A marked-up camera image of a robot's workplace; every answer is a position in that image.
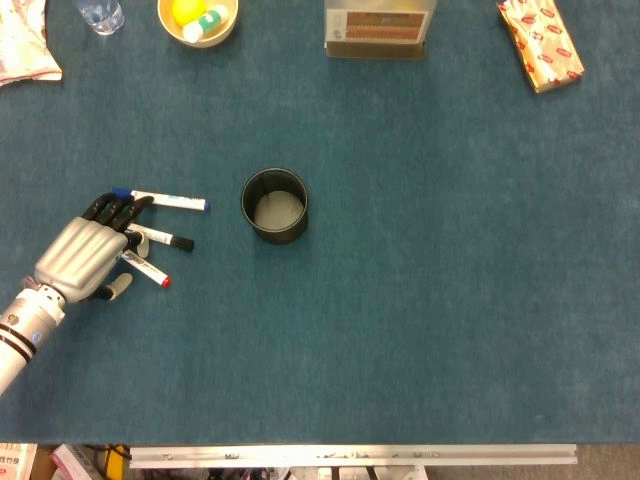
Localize pink white packet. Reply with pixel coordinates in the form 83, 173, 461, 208
49, 443, 104, 480

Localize cream round bowl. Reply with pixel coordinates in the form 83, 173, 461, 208
156, 0, 240, 49

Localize yellow tool handle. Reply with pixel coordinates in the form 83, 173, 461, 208
104, 443, 130, 480

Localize clear plastic water bottle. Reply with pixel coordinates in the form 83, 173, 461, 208
73, 0, 125, 36

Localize aluminium profile rail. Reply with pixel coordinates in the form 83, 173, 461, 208
128, 443, 579, 470

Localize small green white bottle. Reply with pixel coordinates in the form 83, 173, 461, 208
181, 3, 230, 43

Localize white printed snack bag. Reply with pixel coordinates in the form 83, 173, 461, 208
0, 0, 64, 87

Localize black cylindrical pen cup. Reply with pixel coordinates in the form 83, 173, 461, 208
240, 167, 310, 246

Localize tan cardboard box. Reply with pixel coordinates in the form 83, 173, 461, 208
323, 0, 438, 61

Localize yellow ball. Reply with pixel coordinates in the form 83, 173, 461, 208
171, 0, 207, 27

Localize blue whiteboard marker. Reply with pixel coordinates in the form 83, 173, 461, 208
110, 186, 211, 214

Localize black whiteboard marker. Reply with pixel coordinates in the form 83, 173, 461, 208
124, 223, 195, 253

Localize blue felt table mat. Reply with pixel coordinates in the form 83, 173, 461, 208
0, 0, 640, 446

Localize printed paper sheet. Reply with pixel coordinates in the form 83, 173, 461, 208
0, 442, 39, 480

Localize red print wrapped package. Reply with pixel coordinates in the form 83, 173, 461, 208
496, 0, 586, 95

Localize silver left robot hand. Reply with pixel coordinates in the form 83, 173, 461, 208
33, 192, 156, 305

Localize red whiteboard marker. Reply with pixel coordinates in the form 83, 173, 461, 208
121, 251, 173, 290

